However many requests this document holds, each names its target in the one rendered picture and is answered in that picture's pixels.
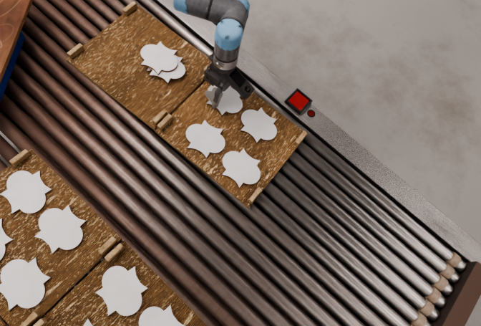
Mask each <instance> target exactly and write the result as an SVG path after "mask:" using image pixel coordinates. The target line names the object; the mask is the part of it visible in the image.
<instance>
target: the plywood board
mask: <svg viewBox="0 0 481 326"><path fill-rule="evenodd" d="M32 2H33V0H0V84H1V81H2V78H3V76H4V73H5V71H6V68H7V65H8V63H9V60H10V58H11V55H12V53H13V51H14V48H15V45H16V42H17V40H18V38H19V35H20V33H21V30H22V27H23V25H24V22H25V20H26V17H27V14H28V13H29V10H30V7H31V4H32Z"/></svg>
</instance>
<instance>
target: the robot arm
mask: <svg viewBox="0 0 481 326"><path fill-rule="evenodd" d="M173 6H174V8H175V10H177V11H180V12H182V13H185V14H187V15H192V16H196V17H198V18H201V19H205V20H208V21H211V22H214V23H216V24H218V25H217V27H216V30H215V44H214V53H212V54H211V55H210V56H209V58H208V59H209V60H210V61H211V64H210V65H209V66H208V67H207V69H206V70H205V75H206V76H205V75H204V80H205V81H206V82H208V83H209V84H210V85H212V86H214V85H215V86H216V87H214V88H213V89H212V91H208V90H206V91H205V96H206V97H207V98H208V99H209V100H210V101H211V102H212V108H213V109H215V108H216V107H217V106H218V104H219V102H220V99H221V97H222V96H223V91H226V90H227V89H228V88H229V87H230V86H231V87H232V88H233V89H234V90H236V91H237V92H238V93H239V95H240V96H241V97H242V98H243V99H246V98H248V97H249V96H250V94H251V93H252V92H253V91H254V90H255V89H254V87H253V86H252V85H251V84H250V82H249V81H248V80H247V79H246V78H245V77H244V76H243V75H242V74H241V73H240V71H239V70H238V69H237V68H236V67H235V66H236V65H237V62H238V54H239V50H240V46H241V41H242V38H243V33H244V29H245V26H246V22H247V19H248V13H249V9H250V4H249V1H248V0H173Z"/></svg>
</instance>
